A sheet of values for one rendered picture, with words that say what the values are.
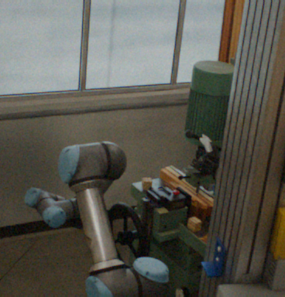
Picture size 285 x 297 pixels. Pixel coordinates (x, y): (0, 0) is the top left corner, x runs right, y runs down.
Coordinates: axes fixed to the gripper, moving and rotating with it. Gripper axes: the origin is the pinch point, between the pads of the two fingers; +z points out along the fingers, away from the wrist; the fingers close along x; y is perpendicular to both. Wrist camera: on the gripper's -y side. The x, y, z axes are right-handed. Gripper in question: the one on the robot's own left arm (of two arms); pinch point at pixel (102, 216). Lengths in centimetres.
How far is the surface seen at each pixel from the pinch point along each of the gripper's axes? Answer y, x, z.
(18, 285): 80, -80, 39
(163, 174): -22.7, -16.3, 31.2
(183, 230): -12.9, 22.9, 21.0
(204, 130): -51, 13, 12
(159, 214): -14.7, 19.2, 9.1
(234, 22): -104, -110, 100
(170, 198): -22.0, 17.3, 11.2
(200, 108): -58, 11, 6
